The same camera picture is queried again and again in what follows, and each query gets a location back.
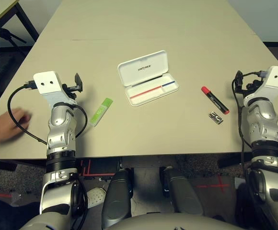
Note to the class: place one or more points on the black table frame beam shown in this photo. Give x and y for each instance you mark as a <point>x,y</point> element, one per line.
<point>232,161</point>

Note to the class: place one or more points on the grey robot right leg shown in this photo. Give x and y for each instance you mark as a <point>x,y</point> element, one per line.
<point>184,194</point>

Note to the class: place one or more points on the small silver black clip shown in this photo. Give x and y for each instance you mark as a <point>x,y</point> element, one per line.
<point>216,118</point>

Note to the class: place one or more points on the bystander bare hand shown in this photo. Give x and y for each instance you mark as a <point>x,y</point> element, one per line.
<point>7,124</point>

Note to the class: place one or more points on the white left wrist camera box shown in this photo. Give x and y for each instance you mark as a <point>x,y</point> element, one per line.
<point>48,83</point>

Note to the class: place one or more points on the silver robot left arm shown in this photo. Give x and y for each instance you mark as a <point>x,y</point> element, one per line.
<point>60,139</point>

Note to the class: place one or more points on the black robot foot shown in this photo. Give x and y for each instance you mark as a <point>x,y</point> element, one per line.
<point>165,182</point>
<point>130,179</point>

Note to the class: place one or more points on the black robot right foot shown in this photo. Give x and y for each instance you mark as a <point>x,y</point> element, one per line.
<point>165,182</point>

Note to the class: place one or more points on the black tripod stand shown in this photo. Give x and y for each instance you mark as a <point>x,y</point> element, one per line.
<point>2,31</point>

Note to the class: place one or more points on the grey robot leg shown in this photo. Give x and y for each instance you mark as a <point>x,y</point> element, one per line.
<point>116,198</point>
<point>184,194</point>

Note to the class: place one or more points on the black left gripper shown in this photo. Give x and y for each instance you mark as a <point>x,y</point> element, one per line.
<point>69,89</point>

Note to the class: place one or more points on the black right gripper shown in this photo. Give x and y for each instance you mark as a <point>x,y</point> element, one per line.
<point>251,85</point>

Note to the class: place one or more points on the red floor tape cross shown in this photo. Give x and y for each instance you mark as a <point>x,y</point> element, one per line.
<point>219,185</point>

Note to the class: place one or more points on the grey robot torso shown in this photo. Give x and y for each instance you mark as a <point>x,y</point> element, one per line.
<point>153,222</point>

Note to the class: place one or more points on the red and black marker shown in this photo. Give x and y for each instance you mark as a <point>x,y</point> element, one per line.
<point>214,100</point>

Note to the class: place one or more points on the black robot left foot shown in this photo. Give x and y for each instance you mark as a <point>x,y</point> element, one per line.
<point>130,179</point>

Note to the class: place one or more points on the white perforated shoe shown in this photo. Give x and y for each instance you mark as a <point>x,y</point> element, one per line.
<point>94,197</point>

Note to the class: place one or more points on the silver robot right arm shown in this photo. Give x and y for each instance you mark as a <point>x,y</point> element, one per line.
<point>263,124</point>

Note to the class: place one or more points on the red floor tape lines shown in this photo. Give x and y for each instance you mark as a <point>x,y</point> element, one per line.
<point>98,174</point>

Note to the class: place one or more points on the grey robot left leg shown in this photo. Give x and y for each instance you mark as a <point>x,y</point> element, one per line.
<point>116,198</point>

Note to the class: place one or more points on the green highlighter pen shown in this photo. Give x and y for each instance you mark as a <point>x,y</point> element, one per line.
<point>100,112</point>

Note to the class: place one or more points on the white plastic pencil case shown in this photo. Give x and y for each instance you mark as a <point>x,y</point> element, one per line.
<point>141,69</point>

